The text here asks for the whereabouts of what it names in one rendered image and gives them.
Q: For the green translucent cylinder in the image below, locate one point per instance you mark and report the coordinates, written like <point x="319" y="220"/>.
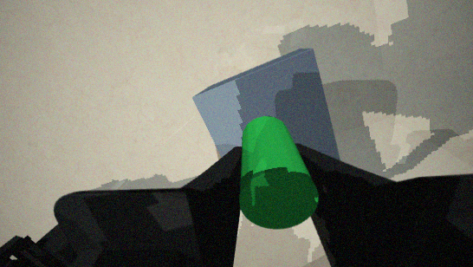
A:
<point x="276" y="191"/>

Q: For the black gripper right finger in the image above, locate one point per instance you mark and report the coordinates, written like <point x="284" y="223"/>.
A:
<point x="365" y="220"/>

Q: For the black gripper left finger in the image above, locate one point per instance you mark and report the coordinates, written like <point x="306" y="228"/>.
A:
<point x="199" y="219"/>

